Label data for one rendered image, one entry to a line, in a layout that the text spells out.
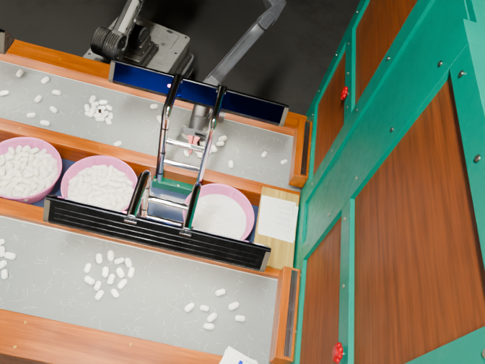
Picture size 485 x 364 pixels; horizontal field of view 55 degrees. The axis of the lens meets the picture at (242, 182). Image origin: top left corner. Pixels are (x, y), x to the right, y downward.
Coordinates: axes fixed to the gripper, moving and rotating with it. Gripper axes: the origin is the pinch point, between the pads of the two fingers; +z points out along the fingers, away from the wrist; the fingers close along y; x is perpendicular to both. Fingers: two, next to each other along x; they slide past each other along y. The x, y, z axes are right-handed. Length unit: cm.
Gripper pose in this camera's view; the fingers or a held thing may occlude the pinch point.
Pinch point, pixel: (190, 152)
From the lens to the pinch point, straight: 185.6
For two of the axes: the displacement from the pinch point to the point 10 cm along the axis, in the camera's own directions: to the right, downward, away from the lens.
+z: -2.4, 9.7, 0.9
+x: -0.7, -1.1, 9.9
